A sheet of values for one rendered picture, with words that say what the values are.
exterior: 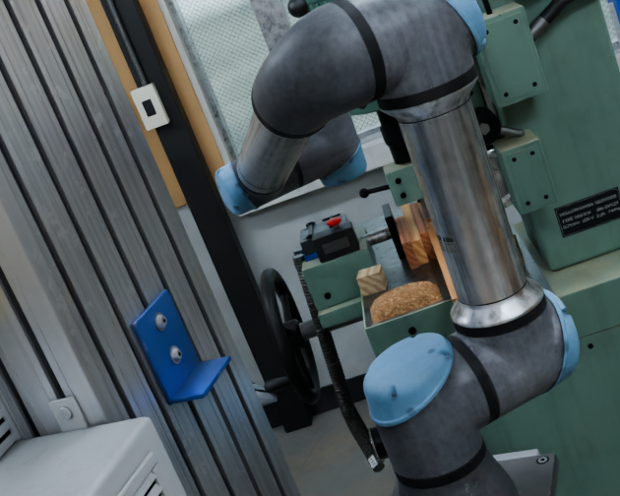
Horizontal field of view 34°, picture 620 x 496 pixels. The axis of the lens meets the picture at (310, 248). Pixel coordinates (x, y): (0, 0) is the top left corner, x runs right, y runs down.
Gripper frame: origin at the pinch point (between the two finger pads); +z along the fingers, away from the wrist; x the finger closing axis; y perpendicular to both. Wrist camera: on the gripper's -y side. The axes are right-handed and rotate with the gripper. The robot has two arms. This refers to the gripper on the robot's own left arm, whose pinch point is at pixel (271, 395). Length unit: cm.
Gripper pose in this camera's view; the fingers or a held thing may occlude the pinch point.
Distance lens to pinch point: 199.3
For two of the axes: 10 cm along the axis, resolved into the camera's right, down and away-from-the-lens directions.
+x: -0.6, 2.7, -9.6
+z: 9.9, 1.6, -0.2
